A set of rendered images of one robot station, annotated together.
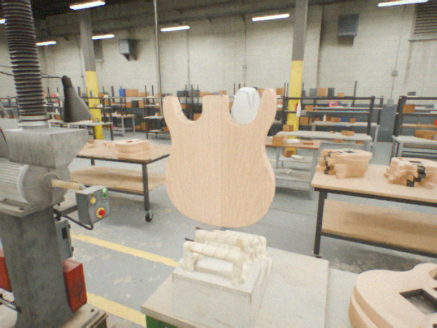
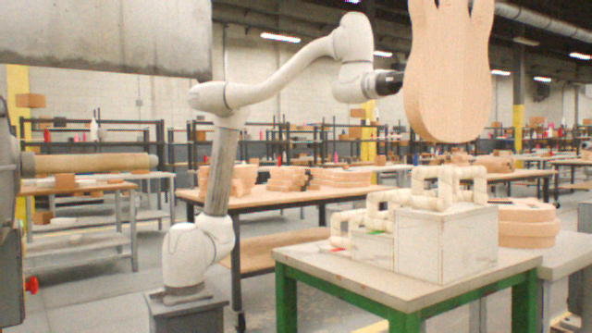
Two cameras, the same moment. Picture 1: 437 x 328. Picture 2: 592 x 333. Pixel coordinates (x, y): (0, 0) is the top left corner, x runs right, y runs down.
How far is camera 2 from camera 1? 1.35 m
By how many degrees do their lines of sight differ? 59
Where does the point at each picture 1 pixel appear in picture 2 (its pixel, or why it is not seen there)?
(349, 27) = not seen: hidden behind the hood
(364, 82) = (103, 113)
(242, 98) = (364, 22)
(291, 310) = not seen: hidden behind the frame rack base
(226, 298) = (484, 222)
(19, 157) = (59, 47)
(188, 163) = (439, 64)
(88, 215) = (17, 294)
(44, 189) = (17, 181)
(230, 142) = (470, 41)
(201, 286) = (467, 218)
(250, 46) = not seen: outside the picture
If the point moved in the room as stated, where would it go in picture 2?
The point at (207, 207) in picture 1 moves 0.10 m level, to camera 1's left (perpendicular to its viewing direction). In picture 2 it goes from (452, 121) to (444, 119)
